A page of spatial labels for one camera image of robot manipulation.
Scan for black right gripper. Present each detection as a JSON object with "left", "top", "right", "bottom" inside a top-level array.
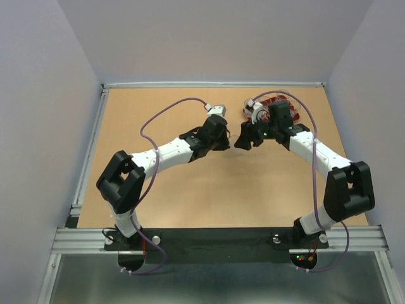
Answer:
[{"left": 234, "top": 114, "right": 278, "bottom": 150}]

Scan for clear faceted glass one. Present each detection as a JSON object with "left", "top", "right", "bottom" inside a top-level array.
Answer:
[{"left": 228, "top": 135, "right": 243, "bottom": 155}]

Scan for clear faceted glass four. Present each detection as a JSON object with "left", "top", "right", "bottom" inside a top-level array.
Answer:
[{"left": 242, "top": 99, "right": 254, "bottom": 120}]

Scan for clear faceted glass five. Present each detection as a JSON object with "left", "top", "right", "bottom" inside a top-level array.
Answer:
[{"left": 275, "top": 90, "right": 289, "bottom": 101}]

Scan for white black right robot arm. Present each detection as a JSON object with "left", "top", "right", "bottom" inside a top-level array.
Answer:
[{"left": 234, "top": 100, "right": 375, "bottom": 247}]

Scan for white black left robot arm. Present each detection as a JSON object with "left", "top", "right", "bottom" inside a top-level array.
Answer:
[{"left": 96, "top": 114, "right": 230, "bottom": 250}]

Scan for red tray gold emblem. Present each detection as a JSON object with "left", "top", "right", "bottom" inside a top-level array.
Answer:
[{"left": 258, "top": 95, "right": 301, "bottom": 122}]

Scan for metal front panel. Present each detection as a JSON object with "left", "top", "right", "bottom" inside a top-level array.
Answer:
[{"left": 39, "top": 252, "right": 404, "bottom": 303}]

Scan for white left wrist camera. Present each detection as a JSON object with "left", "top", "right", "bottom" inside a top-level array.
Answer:
[{"left": 204, "top": 103, "right": 227, "bottom": 118}]

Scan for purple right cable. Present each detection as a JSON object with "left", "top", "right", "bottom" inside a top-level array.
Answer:
[{"left": 252, "top": 91, "right": 351, "bottom": 274}]

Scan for aluminium back rail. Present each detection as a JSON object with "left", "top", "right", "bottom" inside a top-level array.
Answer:
[{"left": 102, "top": 81, "right": 326, "bottom": 89}]

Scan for aluminium rail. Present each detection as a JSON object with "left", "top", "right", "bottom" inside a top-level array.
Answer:
[
  {"left": 51, "top": 225, "right": 389, "bottom": 254},
  {"left": 64, "top": 88, "right": 109, "bottom": 229},
  {"left": 102, "top": 81, "right": 326, "bottom": 89}
]

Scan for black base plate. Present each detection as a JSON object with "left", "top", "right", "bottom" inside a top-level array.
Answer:
[{"left": 103, "top": 227, "right": 328, "bottom": 272}]

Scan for aluminium front rail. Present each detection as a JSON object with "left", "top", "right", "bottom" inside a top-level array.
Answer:
[{"left": 51, "top": 225, "right": 389, "bottom": 254}]

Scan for aluminium left rail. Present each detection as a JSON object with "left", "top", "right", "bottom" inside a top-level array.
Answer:
[{"left": 64, "top": 88, "right": 109, "bottom": 229}]

